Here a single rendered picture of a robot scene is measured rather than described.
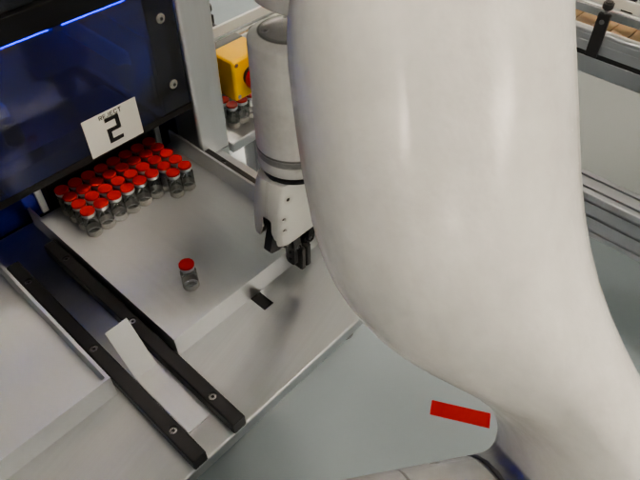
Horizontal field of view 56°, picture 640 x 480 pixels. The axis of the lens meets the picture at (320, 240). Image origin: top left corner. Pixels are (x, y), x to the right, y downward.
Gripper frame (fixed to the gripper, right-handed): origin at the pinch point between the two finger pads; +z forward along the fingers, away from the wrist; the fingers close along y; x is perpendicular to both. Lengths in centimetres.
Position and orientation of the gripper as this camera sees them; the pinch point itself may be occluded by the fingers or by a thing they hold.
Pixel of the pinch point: (298, 251)
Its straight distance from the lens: 81.1
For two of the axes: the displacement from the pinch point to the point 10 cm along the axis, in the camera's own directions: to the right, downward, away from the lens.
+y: -6.8, 5.3, -5.1
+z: 0.0, 6.9, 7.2
